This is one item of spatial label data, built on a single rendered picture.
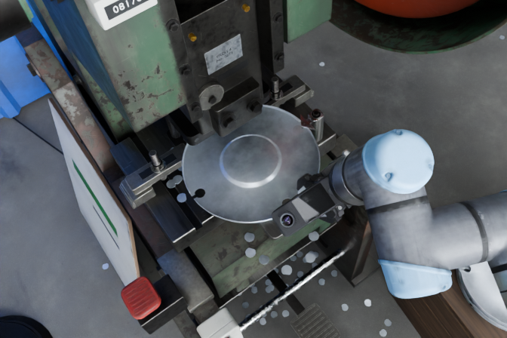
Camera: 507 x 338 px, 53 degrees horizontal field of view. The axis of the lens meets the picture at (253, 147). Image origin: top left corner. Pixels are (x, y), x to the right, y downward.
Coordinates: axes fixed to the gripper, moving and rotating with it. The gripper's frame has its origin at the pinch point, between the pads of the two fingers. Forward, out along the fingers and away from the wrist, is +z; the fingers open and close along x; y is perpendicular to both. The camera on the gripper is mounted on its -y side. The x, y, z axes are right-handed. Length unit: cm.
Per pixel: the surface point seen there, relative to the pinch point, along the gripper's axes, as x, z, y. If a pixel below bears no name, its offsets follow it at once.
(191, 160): 20.5, 18.7, -8.1
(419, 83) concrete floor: 1, 97, 104
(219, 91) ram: 24.9, -3.1, -0.7
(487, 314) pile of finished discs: -51, 30, 30
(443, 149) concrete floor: -24, 85, 86
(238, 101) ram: 21.9, -1.3, 1.4
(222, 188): 11.6, 14.7, -7.1
